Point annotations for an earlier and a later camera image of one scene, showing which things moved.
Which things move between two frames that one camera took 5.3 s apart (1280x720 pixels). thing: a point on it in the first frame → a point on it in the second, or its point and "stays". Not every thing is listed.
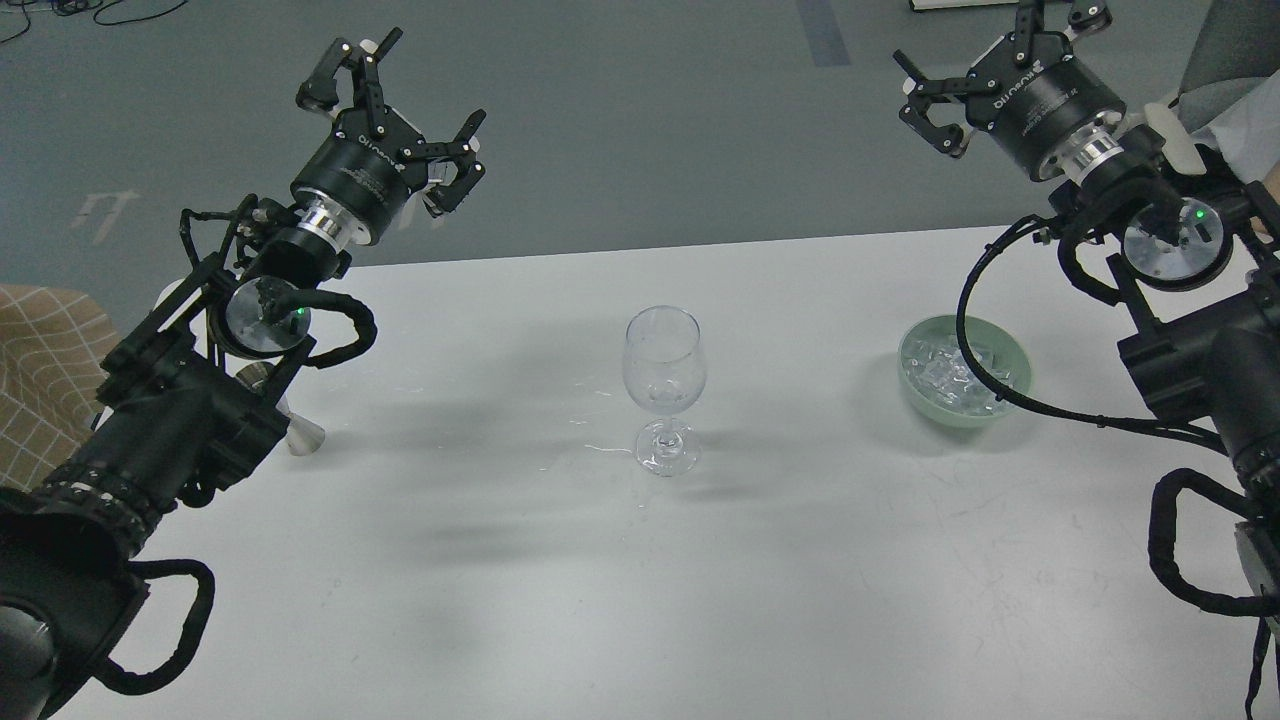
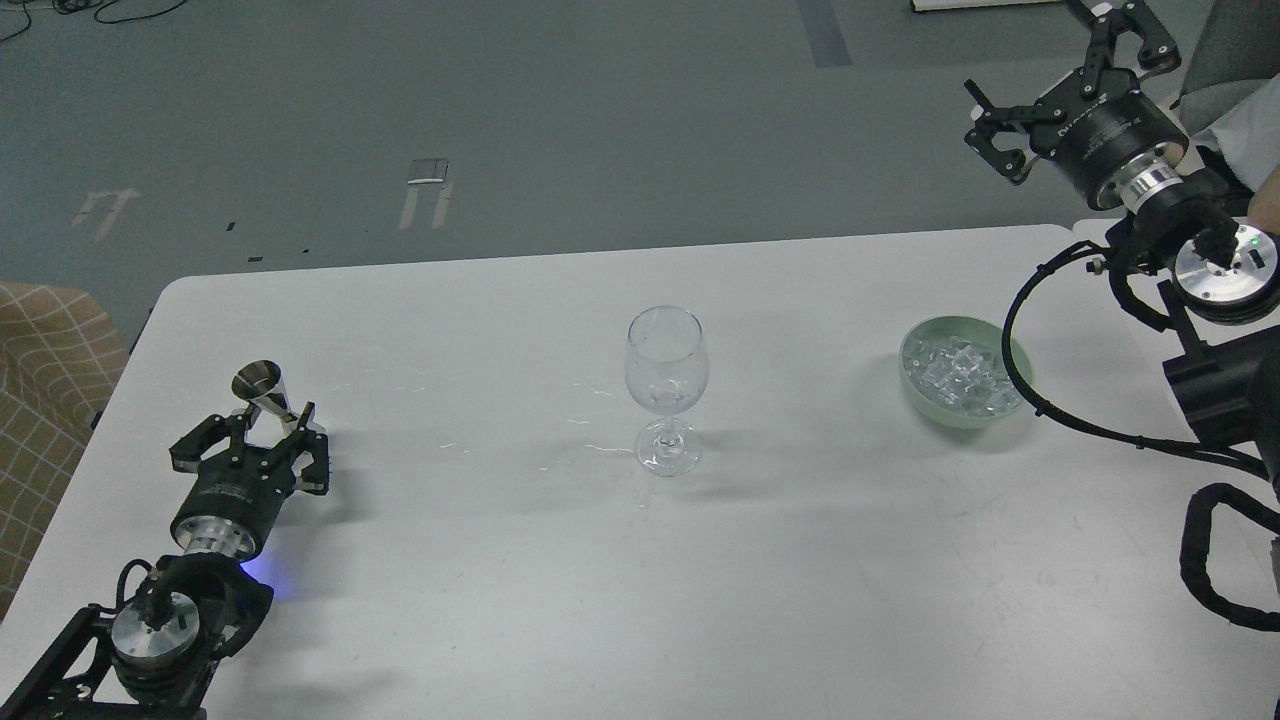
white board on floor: [921, 5] stays
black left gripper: [365, 172] → [238, 492]
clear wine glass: [664, 366] stays
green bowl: [941, 386] stays
